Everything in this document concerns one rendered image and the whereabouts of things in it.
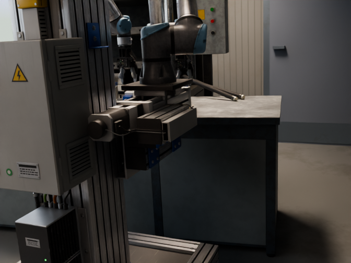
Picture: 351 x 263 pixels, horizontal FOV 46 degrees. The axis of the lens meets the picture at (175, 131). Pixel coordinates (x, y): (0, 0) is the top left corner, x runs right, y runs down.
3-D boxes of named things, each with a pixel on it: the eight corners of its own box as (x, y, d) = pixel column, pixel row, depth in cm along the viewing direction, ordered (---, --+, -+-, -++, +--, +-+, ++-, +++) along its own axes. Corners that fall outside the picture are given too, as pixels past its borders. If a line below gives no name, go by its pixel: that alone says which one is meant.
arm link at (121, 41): (120, 37, 225) (134, 36, 223) (120, 46, 226) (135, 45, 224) (115, 37, 218) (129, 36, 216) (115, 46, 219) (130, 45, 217)
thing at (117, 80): (124, 95, 315) (122, 72, 311) (92, 96, 322) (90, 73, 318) (145, 86, 362) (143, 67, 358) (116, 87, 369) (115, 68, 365)
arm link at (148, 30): (142, 57, 172) (140, 24, 169) (174, 56, 172) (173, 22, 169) (140, 59, 160) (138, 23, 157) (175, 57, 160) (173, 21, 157)
